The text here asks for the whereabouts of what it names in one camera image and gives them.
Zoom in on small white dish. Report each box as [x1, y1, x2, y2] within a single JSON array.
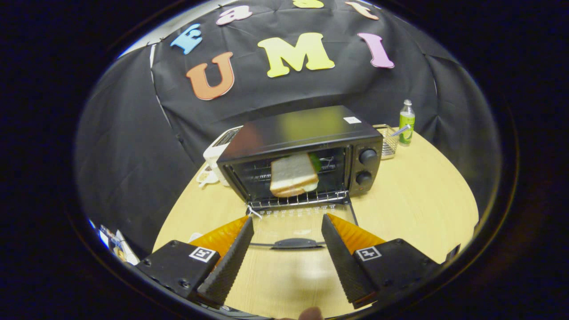
[[197, 166, 219, 188]]

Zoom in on green label plastic bottle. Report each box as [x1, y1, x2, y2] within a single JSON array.
[[399, 100, 416, 146]]

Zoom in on wire mesh basket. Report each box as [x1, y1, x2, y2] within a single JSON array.
[[373, 124, 399, 160]]

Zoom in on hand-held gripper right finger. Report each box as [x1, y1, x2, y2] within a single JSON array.
[[321, 213, 441, 309]]

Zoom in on white bread sandwich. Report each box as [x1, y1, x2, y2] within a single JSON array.
[[269, 152, 321, 198]]

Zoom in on white slot toaster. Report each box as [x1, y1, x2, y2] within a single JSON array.
[[203, 126, 244, 187]]

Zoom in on black toaster oven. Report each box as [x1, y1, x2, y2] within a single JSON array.
[[216, 105, 384, 250]]

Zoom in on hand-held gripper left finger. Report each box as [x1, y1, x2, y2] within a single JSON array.
[[136, 216, 255, 307]]

